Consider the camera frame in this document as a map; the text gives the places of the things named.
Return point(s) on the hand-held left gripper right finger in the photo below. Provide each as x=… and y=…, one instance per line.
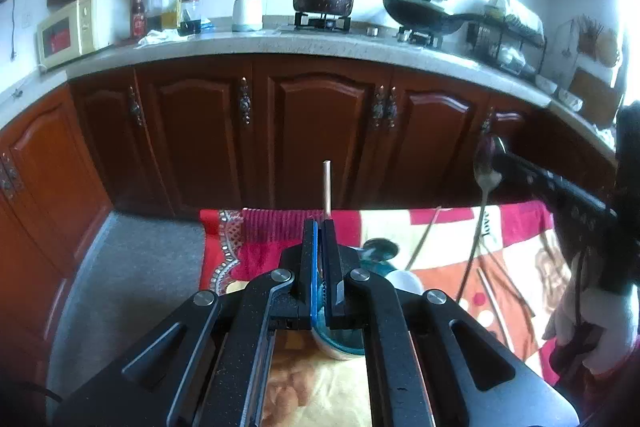
x=329, y=257

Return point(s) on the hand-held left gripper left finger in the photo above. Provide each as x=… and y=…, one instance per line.
x=314, y=267

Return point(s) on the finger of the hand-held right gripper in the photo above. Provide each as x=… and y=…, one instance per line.
x=550, y=187

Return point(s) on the metal spoon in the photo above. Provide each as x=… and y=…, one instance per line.
x=487, y=177

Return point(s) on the wooden chopstick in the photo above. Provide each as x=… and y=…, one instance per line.
x=326, y=187
x=425, y=234

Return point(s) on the teal and white cup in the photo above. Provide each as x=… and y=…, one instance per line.
x=405, y=281

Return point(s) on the person's right forearm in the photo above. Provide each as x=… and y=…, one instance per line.
x=610, y=387

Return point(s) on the person's right hand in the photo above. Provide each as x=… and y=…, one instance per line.
x=617, y=327

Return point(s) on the printed blanket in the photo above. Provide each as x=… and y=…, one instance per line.
x=270, y=227

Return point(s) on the brown wooden cabinet door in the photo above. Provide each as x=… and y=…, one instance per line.
x=45, y=207
x=105, y=142
x=515, y=132
x=310, y=122
x=195, y=132
x=435, y=142

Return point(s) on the white bowl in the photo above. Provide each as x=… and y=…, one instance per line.
x=570, y=100
x=546, y=85

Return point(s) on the wooden cutting board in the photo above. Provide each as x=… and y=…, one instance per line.
x=595, y=99

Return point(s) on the metal chopstick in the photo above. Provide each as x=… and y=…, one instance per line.
x=492, y=304
x=505, y=274

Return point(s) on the black dish rack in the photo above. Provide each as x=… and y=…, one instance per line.
x=505, y=37

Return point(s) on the grey stone countertop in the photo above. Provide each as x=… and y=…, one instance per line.
x=300, y=42

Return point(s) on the black wok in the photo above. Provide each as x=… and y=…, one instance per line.
x=420, y=12

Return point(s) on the gas stove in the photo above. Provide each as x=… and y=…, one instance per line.
x=320, y=23

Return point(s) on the white kettle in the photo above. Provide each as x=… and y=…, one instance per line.
x=247, y=14

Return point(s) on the white cloth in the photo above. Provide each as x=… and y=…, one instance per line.
x=157, y=38

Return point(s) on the yellow oil bottle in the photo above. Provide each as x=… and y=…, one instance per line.
x=171, y=9

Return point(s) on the clear glass bottle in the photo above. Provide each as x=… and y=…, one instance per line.
x=154, y=12

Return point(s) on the red sauce bottle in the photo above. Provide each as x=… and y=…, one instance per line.
x=138, y=14

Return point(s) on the beige microwave oven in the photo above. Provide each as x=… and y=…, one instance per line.
x=70, y=37

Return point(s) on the wall utensil holder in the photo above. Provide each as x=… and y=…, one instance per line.
x=595, y=39

